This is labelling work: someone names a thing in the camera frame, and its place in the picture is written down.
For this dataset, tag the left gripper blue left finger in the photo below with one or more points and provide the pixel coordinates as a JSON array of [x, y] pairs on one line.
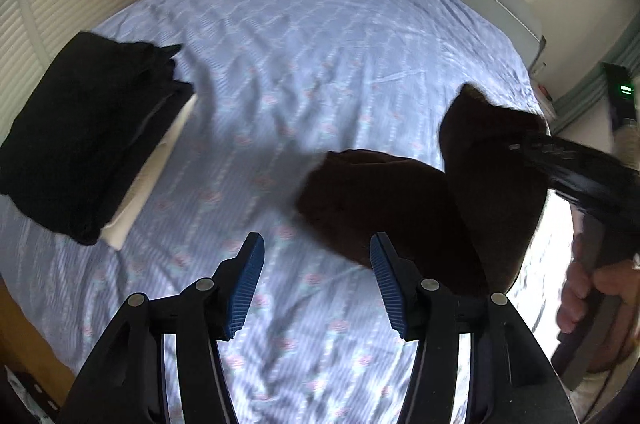
[[235, 284]]

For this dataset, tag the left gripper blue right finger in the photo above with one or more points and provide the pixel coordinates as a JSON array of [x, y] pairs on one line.
[[400, 286]]

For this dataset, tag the brown pants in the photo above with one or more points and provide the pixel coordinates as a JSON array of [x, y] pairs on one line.
[[467, 225]]

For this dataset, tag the green curtain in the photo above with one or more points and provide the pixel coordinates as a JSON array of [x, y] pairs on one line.
[[592, 88]]

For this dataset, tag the white folded garment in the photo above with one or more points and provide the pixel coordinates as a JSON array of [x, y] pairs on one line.
[[115, 233]]

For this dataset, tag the black folded clothes stack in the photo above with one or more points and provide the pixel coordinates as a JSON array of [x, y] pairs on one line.
[[84, 134]]

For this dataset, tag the blue patterned bed sheet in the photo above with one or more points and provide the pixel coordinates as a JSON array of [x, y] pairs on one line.
[[279, 84]]

